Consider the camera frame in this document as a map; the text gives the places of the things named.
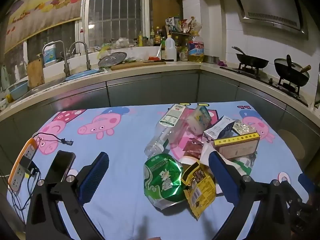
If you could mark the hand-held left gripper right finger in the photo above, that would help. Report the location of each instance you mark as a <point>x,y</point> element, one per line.
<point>222,175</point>

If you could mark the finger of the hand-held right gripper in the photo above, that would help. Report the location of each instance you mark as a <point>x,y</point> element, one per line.
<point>307,183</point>

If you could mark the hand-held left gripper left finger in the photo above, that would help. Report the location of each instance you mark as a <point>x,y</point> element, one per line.
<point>95,177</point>

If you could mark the yellow snack packet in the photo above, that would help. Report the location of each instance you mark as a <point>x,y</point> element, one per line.
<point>200,187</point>

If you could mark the white tissue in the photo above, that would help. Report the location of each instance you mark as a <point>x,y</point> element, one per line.
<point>206,152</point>

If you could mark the yellow brown cardboard box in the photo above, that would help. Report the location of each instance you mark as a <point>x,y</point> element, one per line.
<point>237,147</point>

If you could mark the red wrapper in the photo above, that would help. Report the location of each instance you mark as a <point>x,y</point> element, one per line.
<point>193,147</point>

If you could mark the tan round bin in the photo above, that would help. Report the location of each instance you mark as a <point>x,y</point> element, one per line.
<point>291,145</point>

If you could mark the white blue carton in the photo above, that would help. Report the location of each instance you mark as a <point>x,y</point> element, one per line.
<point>217,130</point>

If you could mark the silver foil blister pack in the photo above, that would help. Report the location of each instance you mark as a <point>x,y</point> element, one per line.
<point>243,127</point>

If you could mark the green foil snack bag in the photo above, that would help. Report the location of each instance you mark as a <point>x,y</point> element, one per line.
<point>162,180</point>

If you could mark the clear wrapper yellow print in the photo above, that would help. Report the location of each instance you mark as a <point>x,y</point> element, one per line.
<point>200,118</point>

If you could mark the clear plastic bottle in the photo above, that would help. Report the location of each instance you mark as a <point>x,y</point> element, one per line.
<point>163,132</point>

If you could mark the black smartphone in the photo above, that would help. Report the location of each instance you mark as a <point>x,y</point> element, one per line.
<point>60,165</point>

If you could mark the pig printed blue tablecloth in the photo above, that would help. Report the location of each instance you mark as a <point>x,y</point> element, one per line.
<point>125,142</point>

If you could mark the black charger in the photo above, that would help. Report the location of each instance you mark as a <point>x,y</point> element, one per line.
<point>25,162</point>

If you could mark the orange white power strip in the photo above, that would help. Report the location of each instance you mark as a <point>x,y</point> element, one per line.
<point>18,172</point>

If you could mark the steel sink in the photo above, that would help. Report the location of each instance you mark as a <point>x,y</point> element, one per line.
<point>50,86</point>

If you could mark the blue plastic basin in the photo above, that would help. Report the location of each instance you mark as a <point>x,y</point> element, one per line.
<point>82,74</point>

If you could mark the gas stove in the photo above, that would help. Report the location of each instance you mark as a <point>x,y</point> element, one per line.
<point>262,78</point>

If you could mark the black wok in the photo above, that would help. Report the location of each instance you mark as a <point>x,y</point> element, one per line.
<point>291,78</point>

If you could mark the purple cloth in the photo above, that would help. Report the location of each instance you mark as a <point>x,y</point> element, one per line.
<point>222,63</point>

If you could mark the steel faucet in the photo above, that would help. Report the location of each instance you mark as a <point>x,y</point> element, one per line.
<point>87,61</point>
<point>66,66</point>

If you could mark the small steel bowl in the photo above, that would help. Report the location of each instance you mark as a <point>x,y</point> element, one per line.
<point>211,59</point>

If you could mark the blue bowl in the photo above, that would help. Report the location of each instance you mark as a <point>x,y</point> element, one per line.
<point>18,90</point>

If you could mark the glass wok lid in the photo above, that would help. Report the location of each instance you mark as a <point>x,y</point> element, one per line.
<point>296,67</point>

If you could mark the black frying pan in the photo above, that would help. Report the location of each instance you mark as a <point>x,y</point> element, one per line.
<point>252,62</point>

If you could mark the thick wooden chopping block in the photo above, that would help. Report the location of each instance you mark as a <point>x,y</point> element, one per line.
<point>35,73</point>

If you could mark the round metal pot lid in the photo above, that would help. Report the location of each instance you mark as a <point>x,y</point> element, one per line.
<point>112,58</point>

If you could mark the flat wooden cutting board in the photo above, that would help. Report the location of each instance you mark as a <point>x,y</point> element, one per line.
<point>137,65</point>

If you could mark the large cooking oil bottle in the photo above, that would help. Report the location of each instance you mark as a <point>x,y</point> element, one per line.
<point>196,52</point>

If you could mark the small glass jar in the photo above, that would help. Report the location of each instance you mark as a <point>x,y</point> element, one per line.
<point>183,55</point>

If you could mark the blue white detergent bottle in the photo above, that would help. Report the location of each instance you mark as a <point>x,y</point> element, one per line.
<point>50,56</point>

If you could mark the white plastic jug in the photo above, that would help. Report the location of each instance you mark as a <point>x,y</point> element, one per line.
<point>171,51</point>

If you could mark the white plastic bag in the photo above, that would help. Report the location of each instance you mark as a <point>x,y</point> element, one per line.
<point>121,42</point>

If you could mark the row of sauce bottles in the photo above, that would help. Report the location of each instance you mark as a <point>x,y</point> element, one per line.
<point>151,39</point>

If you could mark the barred window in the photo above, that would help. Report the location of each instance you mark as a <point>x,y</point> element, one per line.
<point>115,12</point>

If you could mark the brown cardboard sheet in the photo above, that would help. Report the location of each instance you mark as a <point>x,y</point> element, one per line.
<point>162,10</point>

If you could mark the steel range hood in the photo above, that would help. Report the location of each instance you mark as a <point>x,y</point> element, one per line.
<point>270,2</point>

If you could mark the fruit wall poster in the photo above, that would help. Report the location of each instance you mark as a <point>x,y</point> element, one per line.
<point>37,5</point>

